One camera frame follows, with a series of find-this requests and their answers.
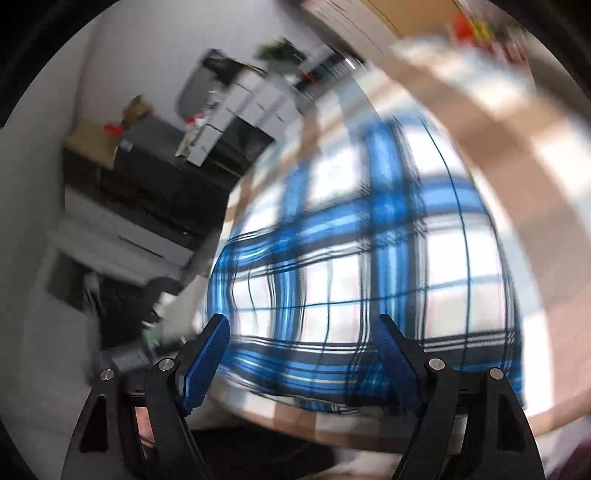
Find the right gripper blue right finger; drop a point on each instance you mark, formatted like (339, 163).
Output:
(470, 425)

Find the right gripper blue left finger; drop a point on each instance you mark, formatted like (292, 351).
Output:
(143, 435)

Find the blue white plaid shirt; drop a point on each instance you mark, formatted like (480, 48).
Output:
(388, 221)

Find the black refrigerator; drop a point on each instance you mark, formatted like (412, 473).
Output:
(188, 200)

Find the checkered brown blue bedsheet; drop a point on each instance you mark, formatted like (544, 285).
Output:
(529, 159)

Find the open cardboard box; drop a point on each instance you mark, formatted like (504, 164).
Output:
(135, 110)

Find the grey mirror headboard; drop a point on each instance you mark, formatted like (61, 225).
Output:
(194, 94)

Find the white drawer desk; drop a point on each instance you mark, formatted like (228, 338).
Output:
(253, 110)

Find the black box on suitcase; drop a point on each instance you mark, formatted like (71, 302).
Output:
(331, 66)

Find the orange plastic bag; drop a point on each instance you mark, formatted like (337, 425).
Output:
(462, 29)

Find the dark flower bouquet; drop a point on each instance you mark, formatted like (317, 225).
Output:
(281, 50)

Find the wooden door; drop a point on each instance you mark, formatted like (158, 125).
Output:
(411, 17)

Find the white upright suitcase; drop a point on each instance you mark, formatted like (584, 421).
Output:
(353, 24)

